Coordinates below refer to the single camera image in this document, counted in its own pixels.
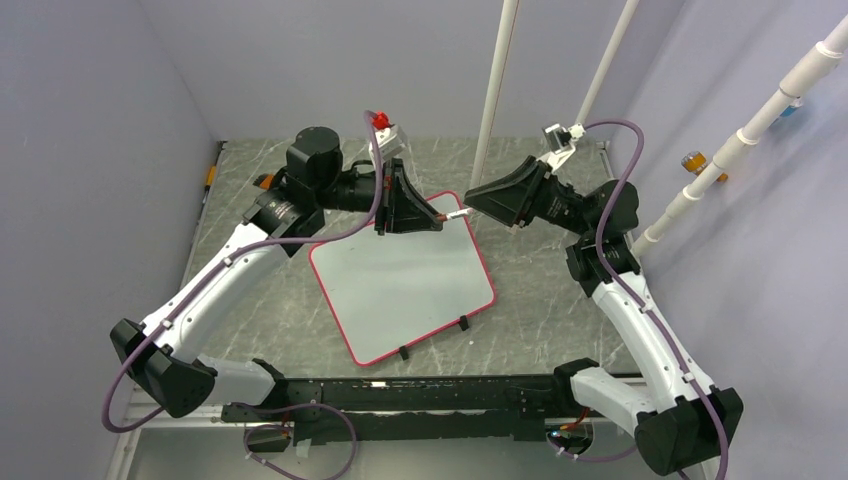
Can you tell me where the aluminium frame rail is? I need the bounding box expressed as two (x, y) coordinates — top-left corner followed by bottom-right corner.
(105, 388), (664, 480)

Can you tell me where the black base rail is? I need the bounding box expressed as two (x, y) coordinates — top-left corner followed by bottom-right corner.
(221, 374), (586, 444)

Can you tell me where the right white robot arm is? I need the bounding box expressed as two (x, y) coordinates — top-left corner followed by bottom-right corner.
(464, 156), (744, 478)

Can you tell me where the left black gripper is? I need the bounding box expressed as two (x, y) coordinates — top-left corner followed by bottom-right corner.
(316, 158), (443, 236)

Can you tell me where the orange yellow wall fitting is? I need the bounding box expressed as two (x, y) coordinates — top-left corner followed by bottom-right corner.
(681, 151), (709, 176)

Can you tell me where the white pipe on wall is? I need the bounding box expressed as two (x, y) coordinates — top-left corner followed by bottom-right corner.
(632, 19), (847, 258)

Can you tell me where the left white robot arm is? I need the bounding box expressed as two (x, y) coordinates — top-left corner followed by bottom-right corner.
(110, 120), (444, 420)

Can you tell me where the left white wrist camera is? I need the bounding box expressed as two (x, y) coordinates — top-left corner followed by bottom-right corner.
(371, 111), (409, 161)

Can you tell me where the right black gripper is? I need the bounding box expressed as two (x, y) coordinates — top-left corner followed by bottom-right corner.
(464, 155), (595, 239)

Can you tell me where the blue wall fitting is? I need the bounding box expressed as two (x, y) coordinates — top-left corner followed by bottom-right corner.
(779, 97), (803, 118)

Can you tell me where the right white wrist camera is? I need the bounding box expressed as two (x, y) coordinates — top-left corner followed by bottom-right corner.
(542, 123), (586, 172)

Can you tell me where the white pvc pipe frame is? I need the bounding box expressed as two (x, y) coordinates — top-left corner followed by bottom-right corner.
(470, 1), (642, 187)

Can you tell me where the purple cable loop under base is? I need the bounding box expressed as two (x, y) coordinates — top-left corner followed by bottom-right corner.
(242, 404), (358, 480)

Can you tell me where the black orange brush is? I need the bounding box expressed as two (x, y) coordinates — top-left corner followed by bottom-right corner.
(254, 174), (274, 191)

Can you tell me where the red framed whiteboard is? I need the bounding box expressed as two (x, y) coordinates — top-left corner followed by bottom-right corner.
(309, 216), (496, 367)

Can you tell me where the white marker pen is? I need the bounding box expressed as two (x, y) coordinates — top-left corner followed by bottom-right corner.
(443, 208), (474, 222)

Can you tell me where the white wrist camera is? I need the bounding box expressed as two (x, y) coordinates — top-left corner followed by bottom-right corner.
(371, 111), (409, 161)
(542, 123), (586, 172)

